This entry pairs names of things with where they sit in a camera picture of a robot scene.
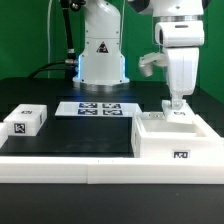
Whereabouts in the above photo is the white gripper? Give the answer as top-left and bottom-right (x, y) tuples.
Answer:
(155, 21), (204, 110)

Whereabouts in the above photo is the white cabinet door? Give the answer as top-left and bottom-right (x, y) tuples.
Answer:
(140, 112), (165, 120)
(162, 100), (195, 124)

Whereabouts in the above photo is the white cabinet body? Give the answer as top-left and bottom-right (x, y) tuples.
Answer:
(131, 113), (224, 160)

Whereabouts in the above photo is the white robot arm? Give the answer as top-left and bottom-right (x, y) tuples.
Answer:
(59, 0), (206, 110)

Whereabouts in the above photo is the white cabinet top block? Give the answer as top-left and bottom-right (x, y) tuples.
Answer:
(3, 104), (47, 136)

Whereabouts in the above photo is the white U-shaped fence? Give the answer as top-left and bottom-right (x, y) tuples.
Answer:
(0, 122), (224, 185)

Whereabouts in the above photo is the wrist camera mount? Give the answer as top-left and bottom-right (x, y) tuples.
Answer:
(138, 52), (167, 77)

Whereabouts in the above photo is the white marker base plate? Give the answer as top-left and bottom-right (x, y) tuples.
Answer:
(55, 102), (141, 117)

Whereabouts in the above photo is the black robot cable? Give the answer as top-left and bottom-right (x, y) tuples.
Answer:
(27, 0), (80, 80)

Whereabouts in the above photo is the white thin cable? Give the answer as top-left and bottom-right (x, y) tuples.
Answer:
(47, 0), (54, 79)

